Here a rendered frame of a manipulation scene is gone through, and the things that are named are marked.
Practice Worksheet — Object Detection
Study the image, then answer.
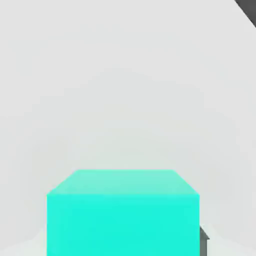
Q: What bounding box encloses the small cyan cube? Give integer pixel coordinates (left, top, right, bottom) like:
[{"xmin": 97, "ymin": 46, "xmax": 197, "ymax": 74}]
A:
[{"xmin": 46, "ymin": 168, "xmax": 201, "ymax": 256}]

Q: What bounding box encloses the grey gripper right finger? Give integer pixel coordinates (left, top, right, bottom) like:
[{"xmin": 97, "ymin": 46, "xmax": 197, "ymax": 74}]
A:
[{"xmin": 199, "ymin": 225, "xmax": 253, "ymax": 256}]

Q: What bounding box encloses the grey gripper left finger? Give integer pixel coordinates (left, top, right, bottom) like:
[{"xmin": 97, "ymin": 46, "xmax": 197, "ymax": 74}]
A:
[{"xmin": 1, "ymin": 228, "xmax": 48, "ymax": 256}]

